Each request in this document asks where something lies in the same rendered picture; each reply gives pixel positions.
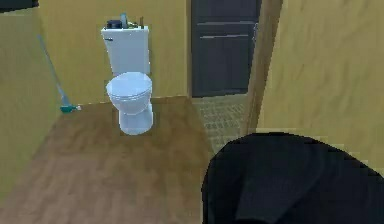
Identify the white toilet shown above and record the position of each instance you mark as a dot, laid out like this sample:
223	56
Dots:
129	60

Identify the small yellow green object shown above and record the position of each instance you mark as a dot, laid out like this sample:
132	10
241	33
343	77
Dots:
133	24

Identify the brown wooden room door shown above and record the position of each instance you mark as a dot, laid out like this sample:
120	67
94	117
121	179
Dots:
263	53

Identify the dark blue round container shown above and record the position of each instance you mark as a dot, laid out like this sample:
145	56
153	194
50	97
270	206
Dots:
114	24

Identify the dark grey room door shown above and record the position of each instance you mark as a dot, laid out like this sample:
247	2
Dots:
222	60

